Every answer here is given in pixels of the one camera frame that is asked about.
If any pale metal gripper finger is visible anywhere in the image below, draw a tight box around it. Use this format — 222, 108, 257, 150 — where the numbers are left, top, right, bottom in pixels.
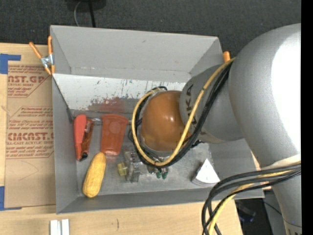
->
125, 166, 142, 183
123, 151, 139, 167

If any small yellow block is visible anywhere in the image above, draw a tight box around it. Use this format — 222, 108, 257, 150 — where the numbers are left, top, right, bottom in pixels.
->
117, 162, 127, 177

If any orange plastic cup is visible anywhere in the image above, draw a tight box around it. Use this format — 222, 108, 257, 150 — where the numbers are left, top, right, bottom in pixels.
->
100, 114, 129, 157

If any yellow toy corn cob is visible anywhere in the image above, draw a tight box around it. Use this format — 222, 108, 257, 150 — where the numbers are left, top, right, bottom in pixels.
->
82, 151, 107, 198

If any red stapler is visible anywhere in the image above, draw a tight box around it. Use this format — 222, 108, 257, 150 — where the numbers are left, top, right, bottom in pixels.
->
73, 114, 95, 162

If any white wedge-shaped object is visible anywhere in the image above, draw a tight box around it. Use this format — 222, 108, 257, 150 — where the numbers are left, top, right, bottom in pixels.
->
191, 158, 221, 187

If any grey metal bin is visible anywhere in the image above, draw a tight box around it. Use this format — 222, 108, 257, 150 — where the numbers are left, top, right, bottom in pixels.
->
49, 25, 266, 214

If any brown cardboard board red print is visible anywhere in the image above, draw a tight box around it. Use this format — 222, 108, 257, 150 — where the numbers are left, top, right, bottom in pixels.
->
0, 42, 57, 212

